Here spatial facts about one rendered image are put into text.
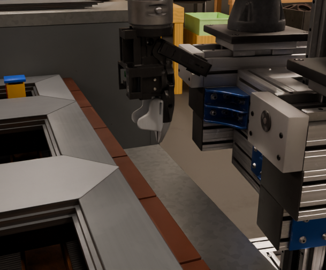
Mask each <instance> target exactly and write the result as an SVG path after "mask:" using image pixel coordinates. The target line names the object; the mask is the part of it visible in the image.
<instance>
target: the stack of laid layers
mask: <svg viewBox="0 0 326 270"><path fill-rule="evenodd" d="M25 92H26V95H28V94H31V95H32V96H39V93H38V91H37V88H36V86H35V83H31V84H25ZM6 96H7V94H6V87H5V86H0V97H6ZM41 129H43V132H44V135H45V138H46V141H47V144H48V147H49V151H50V154H51V156H59V155H62V154H61V152H60V149H59V147H58V144H57V141H56V138H55V136H54V133H53V131H52V128H51V125H50V123H49V120H48V117H47V115H40V116H31V117H21V118H12V119H2V120H0V134H7V133H15V132H24V131H33V130H41ZM71 222H73V225H74V229H75V232H76V235H77V238H78V241H79V244H80V247H81V250H82V254H83V257H84V260H85V263H86V266H87V269H88V270H105V269H104V266H103V263H102V260H101V258H100V255H99V253H98V250H97V247H96V245H95V242H94V240H93V237H92V234H91V232H90V229H89V226H88V224H87V221H86V218H85V216H84V213H83V211H82V208H81V205H80V203H79V199H76V200H70V201H64V202H58V203H54V204H48V205H42V206H36V207H31V208H25V209H19V210H15V211H9V212H3V213H0V236H5V235H11V234H16V233H21V232H25V231H30V230H36V229H41V228H46V227H52V226H57V225H61V224H66V223H71Z"/></svg>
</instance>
